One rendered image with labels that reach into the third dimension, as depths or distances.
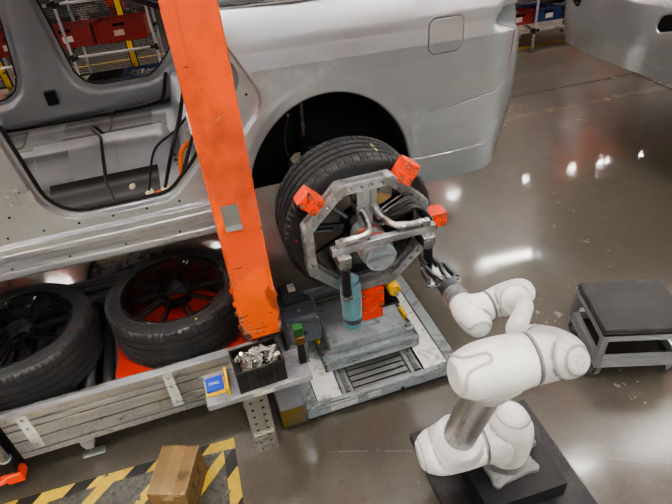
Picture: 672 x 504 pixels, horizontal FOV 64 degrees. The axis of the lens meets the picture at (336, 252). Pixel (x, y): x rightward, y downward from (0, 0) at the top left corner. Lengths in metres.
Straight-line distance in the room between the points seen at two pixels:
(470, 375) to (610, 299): 1.66
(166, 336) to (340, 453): 0.93
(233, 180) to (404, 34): 1.03
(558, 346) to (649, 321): 1.50
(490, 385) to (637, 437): 1.56
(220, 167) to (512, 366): 1.11
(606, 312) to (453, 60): 1.36
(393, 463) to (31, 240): 1.83
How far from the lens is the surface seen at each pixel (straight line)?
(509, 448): 1.90
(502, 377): 1.29
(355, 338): 2.66
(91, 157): 3.26
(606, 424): 2.79
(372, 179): 2.08
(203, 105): 1.75
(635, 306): 2.87
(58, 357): 2.65
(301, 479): 2.50
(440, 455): 1.81
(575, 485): 2.21
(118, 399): 2.58
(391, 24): 2.42
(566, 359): 1.33
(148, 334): 2.52
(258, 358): 2.17
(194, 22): 1.69
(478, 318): 1.84
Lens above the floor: 2.14
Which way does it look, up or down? 37 degrees down
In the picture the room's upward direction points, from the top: 5 degrees counter-clockwise
